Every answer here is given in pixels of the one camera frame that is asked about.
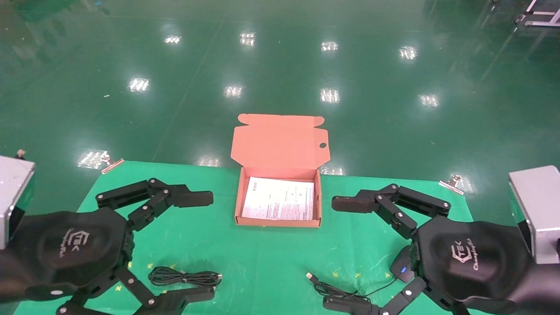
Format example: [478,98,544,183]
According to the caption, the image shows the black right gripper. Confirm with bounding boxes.
[413,215,535,303]

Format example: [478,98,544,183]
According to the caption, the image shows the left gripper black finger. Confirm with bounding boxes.
[57,266,216,315]
[96,178,214,233]

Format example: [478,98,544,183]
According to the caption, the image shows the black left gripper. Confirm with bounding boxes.
[12,207,134,301]

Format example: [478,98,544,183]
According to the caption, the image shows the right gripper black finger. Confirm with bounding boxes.
[323,275,473,315]
[331,183,452,239]

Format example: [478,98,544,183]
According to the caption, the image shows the black data cable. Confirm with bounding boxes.
[148,266,223,287]

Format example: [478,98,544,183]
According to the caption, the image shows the orange cardboard box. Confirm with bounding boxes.
[231,113,329,228]

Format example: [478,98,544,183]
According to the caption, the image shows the white printed paper leaflet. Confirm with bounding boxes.
[241,176,315,221]

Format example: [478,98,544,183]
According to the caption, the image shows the metal binder clip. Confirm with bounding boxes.
[438,175,465,196]
[100,151,125,175]

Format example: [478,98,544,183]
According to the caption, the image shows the green table mat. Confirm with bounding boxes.
[13,161,496,315]

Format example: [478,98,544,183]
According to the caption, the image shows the black wired mouse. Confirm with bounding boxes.
[305,245,417,303]

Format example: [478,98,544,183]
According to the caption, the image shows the white wheeled cart frame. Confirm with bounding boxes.
[515,0,560,28]

